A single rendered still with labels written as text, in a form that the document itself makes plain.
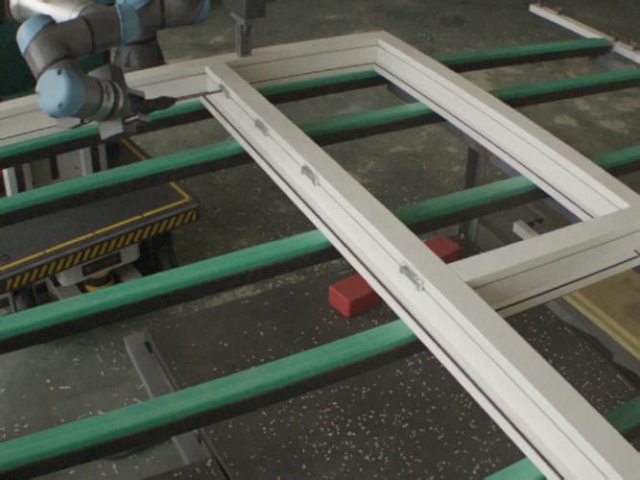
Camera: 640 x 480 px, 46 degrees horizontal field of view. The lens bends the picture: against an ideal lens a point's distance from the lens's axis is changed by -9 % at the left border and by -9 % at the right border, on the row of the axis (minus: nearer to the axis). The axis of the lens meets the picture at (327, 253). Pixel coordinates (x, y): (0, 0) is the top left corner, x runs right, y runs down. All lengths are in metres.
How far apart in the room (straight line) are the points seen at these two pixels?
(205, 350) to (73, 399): 0.87
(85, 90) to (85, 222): 1.11
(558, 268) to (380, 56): 0.85
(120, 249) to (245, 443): 1.13
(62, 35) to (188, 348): 0.60
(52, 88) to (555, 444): 0.89
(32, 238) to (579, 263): 1.60
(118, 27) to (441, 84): 0.68
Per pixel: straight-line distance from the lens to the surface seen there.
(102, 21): 1.37
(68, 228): 2.34
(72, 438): 0.94
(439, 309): 1.03
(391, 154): 3.36
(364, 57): 1.86
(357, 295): 1.51
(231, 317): 1.52
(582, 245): 1.18
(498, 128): 1.54
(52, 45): 1.32
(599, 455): 0.86
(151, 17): 2.22
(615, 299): 1.60
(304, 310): 1.53
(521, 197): 1.44
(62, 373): 2.33
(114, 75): 1.43
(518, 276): 1.11
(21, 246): 2.31
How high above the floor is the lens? 1.55
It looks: 35 degrees down
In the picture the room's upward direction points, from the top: 2 degrees clockwise
